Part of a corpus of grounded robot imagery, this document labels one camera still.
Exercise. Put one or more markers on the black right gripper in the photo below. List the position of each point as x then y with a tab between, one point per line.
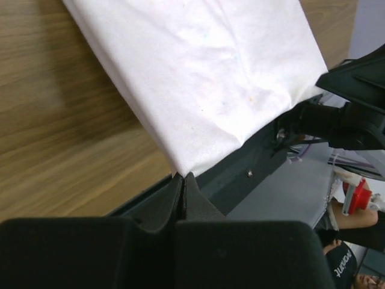
356	126

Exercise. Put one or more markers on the white t shirt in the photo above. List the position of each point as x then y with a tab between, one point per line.
202	77

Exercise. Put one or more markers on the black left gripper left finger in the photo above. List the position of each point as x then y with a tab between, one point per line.
94	252

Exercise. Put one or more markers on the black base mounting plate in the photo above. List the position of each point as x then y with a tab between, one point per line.
232	179

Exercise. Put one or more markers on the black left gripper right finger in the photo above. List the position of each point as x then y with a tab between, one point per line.
213	252

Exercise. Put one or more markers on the red white device background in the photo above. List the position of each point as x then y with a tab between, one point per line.
358	195

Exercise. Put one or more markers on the person in black shirt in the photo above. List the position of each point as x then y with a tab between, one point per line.
343	264

